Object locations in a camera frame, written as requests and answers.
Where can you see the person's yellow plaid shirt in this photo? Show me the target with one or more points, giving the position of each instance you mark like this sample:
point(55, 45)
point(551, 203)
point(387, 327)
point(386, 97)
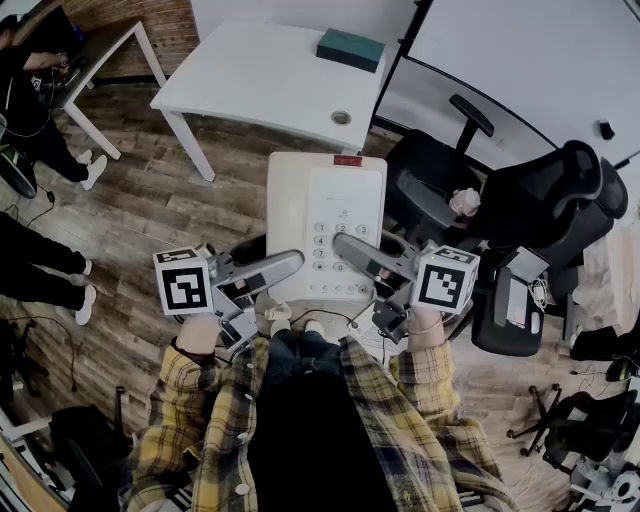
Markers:
point(220, 425)

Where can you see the white desk telephone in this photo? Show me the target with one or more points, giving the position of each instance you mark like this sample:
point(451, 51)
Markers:
point(290, 200)

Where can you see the person's shoe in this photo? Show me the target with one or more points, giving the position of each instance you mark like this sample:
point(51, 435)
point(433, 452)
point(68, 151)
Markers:
point(280, 330)
point(320, 331)

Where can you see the person's right shoe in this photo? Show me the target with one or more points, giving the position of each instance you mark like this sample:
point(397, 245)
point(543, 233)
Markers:
point(320, 331)

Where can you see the white computer mouse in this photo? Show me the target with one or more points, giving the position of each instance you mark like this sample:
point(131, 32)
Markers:
point(536, 322)

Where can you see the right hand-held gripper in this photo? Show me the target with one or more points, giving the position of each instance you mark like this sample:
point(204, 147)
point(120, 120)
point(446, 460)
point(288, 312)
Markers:
point(442, 282)

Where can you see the person's right forearm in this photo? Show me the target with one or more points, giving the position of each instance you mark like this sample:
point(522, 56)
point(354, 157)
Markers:
point(430, 360)

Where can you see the white round table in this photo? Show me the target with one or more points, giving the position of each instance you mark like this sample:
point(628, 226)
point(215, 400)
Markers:
point(250, 80)

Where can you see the teal flat box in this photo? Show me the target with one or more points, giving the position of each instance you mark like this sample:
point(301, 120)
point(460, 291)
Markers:
point(350, 50)

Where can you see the person's black inner top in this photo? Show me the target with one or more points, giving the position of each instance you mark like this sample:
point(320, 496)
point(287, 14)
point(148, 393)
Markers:
point(315, 450)

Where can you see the person's left shoe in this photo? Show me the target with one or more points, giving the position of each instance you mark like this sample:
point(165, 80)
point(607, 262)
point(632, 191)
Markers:
point(280, 330)

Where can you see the black mesh office chair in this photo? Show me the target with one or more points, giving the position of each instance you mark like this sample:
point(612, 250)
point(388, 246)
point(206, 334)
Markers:
point(540, 210)

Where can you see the person's left forearm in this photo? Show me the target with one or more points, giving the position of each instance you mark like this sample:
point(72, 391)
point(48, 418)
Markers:
point(192, 350)

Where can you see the white screen with black frame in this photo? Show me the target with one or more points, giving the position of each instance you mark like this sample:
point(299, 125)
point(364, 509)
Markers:
point(500, 50)

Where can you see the person's blue jeans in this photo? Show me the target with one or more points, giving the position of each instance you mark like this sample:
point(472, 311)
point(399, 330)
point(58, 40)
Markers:
point(305, 355)

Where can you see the person's right hand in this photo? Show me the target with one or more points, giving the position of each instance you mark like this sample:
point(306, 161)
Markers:
point(384, 273)

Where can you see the dark desk with white frame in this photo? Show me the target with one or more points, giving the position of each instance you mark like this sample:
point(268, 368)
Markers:
point(107, 42)

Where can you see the pink plush toy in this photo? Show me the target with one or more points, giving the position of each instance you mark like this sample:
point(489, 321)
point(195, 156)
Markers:
point(465, 202)

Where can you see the person's left hand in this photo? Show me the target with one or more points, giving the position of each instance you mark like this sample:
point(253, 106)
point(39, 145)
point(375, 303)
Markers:
point(239, 284)

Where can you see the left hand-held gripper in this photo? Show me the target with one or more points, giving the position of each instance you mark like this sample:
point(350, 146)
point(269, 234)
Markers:
point(182, 282)

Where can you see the black wall-mounted device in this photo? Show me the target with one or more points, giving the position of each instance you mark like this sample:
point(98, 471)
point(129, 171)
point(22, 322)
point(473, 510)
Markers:
point(606, 130)

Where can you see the grey laptop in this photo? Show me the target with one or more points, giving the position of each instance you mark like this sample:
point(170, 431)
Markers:
point(525, 265)

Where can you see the black stool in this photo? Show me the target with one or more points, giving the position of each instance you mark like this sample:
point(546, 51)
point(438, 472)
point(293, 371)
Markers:
point(487, 325)

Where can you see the black swivel chair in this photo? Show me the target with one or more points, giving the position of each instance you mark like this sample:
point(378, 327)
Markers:
point(585, 425)

